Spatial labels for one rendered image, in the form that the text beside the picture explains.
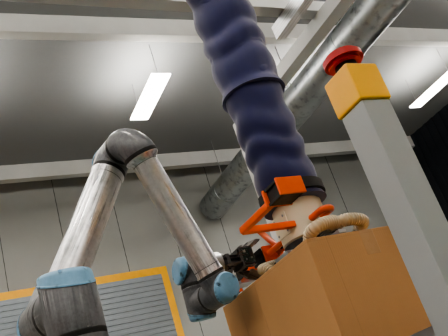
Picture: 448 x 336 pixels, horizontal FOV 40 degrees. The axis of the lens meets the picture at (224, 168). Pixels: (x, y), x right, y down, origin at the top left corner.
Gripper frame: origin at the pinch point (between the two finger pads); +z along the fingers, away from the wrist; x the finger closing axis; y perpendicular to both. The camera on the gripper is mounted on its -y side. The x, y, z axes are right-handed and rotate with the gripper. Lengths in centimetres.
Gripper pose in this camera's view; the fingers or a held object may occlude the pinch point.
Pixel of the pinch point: (265, 259)
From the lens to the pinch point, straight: 229.5
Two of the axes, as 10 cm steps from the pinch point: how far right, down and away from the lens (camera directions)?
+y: 4.1, -4.9, -7.7
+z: 8.6, -0.6, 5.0
